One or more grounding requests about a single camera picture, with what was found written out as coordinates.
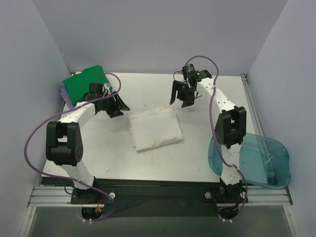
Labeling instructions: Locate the white t-shirt red print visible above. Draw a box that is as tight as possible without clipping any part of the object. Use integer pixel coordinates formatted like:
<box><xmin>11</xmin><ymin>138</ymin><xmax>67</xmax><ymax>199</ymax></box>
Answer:
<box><xmin>128</xmin><ymin>106</ymin><xmax>183</xmax><ymax>152</ymax></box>

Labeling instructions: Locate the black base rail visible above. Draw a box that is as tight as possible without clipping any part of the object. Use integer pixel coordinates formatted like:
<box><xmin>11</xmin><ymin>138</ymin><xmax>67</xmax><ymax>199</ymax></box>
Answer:
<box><xmin>41</xmin><ymin>177</ymin><xmax>248</xmax><ymax>221</ymax></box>

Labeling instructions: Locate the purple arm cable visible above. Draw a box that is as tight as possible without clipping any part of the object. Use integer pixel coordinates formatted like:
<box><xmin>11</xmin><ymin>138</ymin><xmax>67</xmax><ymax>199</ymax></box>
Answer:
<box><xmin>23</xmin><ymin>73</ymin><xmax>122</xmax><ymax>222</ymax></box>
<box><xmin>185</xmin><ymin>56</ymin><xmax>248</xmax><ymax>222</ymax></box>

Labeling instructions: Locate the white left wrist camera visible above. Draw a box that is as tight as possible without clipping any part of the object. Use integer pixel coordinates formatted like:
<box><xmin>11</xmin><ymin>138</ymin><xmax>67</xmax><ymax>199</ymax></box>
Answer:
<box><xmin>104</xmin><ymin>83</ymin><xmax>113</xmax><ymax>90</ymax></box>

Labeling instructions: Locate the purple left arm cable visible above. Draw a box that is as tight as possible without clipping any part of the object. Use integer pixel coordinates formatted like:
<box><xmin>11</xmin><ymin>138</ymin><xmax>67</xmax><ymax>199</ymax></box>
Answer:
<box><xmin>23</xmin><ymin>73</ymin><xmax>122</xmax><ymax>222</ymax></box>

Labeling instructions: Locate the teal plastic bin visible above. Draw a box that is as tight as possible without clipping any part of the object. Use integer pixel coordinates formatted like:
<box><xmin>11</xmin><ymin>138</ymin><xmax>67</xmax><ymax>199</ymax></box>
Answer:
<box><xmin>208</xmin><ymin>133</ymin><xmax>291</xmax><ymax>190</ymax></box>

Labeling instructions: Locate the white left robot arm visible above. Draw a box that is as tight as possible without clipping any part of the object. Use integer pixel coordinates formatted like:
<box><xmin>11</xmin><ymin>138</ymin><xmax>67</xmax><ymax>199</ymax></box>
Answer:
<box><xmin>46</xmin><ymin>83</ymin><xmax>130</xmax><ymax>203</ymax></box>

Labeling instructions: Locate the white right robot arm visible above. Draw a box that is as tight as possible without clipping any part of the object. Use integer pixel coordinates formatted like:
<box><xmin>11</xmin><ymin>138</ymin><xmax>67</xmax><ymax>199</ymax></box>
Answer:
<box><xmin>170</xmin><ymin>64</ymin><xmax>247</xmax><ymax>201</ymax></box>

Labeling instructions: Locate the aluminium frame rail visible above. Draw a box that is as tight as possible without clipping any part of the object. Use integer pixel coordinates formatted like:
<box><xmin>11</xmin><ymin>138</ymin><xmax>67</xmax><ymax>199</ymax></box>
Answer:
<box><xmin>18</xmin><ymin>73</ymin><xmax>301</xmax><ymax>237</ymax></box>

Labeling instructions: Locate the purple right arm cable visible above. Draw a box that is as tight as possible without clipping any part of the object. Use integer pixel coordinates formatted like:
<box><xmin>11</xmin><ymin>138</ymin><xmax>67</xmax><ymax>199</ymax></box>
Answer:
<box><xmin>185</xmin><ymin>56</ymin><xmax>248</xmax><ymax>222</ymax></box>

